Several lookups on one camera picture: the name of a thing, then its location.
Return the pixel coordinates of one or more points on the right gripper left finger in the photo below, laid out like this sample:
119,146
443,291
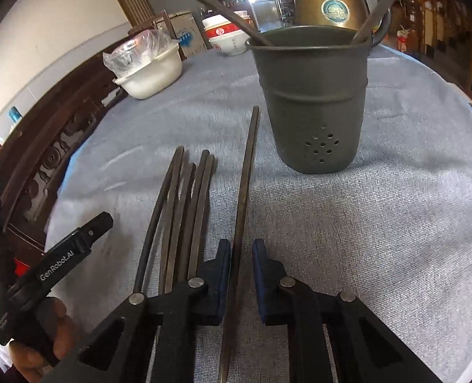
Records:
151,338

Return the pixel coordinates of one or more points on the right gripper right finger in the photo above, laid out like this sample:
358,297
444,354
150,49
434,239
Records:
331,338

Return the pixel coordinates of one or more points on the person's left hand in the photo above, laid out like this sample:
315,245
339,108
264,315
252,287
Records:
60,329

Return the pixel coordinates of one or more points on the grey table cloth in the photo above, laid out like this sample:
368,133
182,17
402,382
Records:
395,228

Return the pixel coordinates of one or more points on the dark carved wooden cabinet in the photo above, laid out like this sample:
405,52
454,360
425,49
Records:
35,156

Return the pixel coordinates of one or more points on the teal thermos bottle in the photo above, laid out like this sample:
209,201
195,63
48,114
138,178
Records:
14,114

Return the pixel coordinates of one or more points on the blue table cover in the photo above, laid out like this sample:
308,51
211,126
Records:
456,89

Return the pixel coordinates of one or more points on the white basin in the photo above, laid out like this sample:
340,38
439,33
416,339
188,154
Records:
152,78

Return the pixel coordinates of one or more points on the grey utensil holder cup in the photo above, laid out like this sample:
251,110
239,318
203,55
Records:
314,79

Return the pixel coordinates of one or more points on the clear plastic bag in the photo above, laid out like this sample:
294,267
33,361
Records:
117,62

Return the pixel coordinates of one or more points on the stacked red white bowls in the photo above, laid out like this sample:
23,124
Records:
225,37

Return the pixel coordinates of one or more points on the wooden dining chair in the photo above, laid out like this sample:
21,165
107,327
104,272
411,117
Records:
156,24

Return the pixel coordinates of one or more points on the wooden staircase railing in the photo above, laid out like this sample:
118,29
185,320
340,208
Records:
439,33

